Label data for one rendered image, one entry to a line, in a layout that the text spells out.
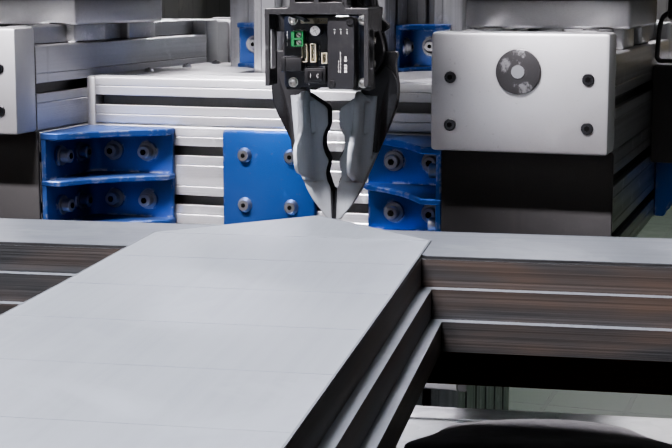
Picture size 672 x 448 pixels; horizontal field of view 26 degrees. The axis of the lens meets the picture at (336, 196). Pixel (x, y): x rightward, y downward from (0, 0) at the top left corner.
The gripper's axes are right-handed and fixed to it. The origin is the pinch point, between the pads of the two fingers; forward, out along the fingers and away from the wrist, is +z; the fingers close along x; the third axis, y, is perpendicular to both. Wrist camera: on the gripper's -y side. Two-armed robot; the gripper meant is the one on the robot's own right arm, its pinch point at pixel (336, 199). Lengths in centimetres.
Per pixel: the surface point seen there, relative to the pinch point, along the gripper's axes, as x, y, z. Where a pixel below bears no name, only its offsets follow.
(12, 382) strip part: -4.0, 49.0, 0.5
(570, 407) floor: 11, -253, 88
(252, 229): -3.5, 11.1, 0.5
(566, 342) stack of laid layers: 17.1, 19.5, 5.1
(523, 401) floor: 0, -256, 88
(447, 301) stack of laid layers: 10.1, 18.8, 3.1
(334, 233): 2.1, 11.7, 0.5
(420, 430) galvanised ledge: 5.1, -8.4, 19.5
